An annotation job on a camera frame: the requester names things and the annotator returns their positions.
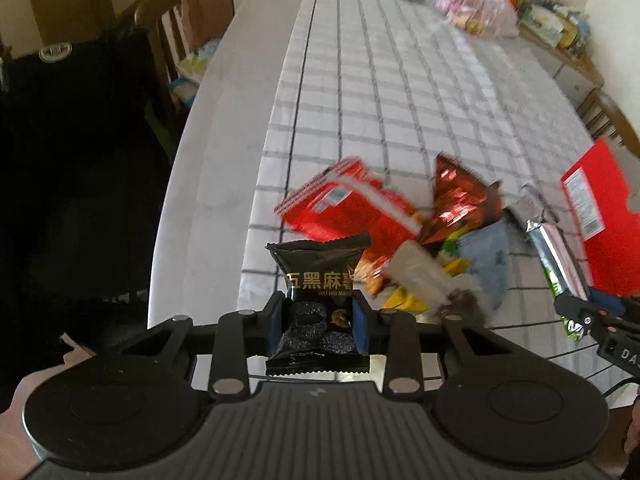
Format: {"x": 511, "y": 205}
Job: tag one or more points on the translucent white snack packet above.
{"x": 420, "y": 270}

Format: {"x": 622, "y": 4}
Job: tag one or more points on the black cloth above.
{"x": 75, "y": 170}

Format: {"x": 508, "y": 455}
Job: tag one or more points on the clutter of small household things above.
{"x": 547, "y": 12}

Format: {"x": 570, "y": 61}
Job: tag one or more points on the red snack bag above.
{"x": 350, "y": 215}

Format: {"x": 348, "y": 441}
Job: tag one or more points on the yellow snack packet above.
{"x": 407, "y": 301}

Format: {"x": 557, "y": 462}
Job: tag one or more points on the white cabinet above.
{"x": 567, "y": 72}

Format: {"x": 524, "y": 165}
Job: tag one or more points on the brown towel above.
{"x": 207, "y": 5}

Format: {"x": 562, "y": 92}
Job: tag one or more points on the light blue snack packet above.
{"x": 487, "y": 260}

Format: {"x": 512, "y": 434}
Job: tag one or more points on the silver green striped packet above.
{"x": 547, "y": 245}

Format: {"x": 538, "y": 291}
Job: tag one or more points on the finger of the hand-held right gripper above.
{"x": 580, "y": 312}

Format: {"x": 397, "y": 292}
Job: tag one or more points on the red cardboard box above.
{"x": 607, "y": 215}

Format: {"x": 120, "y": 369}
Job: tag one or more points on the black snack packet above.
{"x": 320, "y": 265}

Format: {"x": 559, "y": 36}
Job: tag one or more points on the plastic bag with pink contents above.
{"x": 475, "y": 7}

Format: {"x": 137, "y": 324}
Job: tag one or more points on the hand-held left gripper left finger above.
{"x": 274, "y": 322}

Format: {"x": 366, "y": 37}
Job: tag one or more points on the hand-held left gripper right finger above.
{"x": 361, "y": 322}

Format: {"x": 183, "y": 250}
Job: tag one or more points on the white green bag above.
{"x": 195, "y": 67}

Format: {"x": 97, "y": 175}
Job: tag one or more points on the wooden chair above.
{"x": 160, "y": 15}
{"x": 607, "y": 117}

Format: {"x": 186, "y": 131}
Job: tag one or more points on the brown foil snack packet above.
{"x": 455, "y": 195}

